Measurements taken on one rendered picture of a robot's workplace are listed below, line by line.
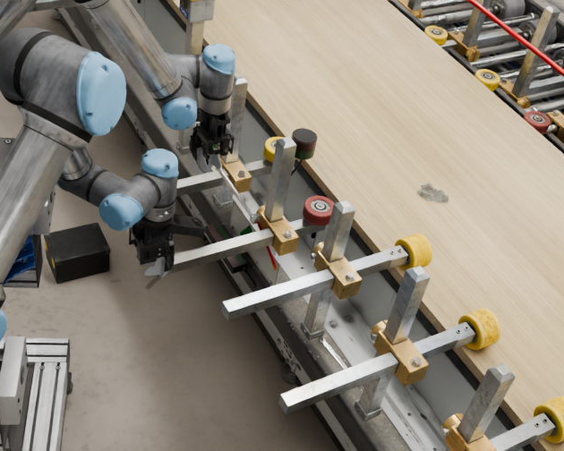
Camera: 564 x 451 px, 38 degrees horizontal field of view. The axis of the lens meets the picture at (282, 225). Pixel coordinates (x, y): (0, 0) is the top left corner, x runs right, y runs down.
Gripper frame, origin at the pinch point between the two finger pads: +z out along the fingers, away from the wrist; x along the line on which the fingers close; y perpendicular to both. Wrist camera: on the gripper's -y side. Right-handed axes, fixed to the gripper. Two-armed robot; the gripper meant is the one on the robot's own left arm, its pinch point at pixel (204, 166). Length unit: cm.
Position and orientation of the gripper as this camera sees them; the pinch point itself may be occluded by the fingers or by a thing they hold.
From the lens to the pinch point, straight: 209.4
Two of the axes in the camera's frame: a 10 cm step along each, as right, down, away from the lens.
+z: -1.4, 7.2, 6.7
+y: 4.8, 6.5, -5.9
